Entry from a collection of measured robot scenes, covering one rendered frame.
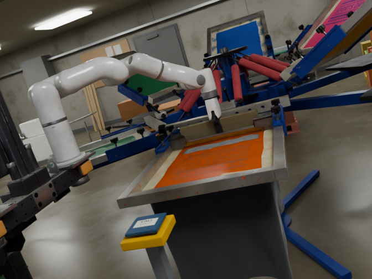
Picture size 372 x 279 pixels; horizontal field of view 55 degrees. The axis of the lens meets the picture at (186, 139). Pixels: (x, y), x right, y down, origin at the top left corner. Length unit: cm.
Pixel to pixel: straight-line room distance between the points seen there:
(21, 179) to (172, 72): 72
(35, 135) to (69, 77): 587
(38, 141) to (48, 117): 575
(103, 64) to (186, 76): 35
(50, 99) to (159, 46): 868
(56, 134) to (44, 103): 12
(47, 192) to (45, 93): 35
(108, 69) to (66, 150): 35
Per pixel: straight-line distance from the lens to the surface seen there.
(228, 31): 373
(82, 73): 142
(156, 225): 103
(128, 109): 716
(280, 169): 112
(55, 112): 139
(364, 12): 177
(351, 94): 215
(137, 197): 125
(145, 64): 151
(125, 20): 1038
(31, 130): 727
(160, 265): 111
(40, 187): 127
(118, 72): 143
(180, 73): 153
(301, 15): 935
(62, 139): 140
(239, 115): 168
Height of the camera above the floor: 140
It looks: 13 degrees down
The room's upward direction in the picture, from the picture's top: 17 degrees counter-clockwise
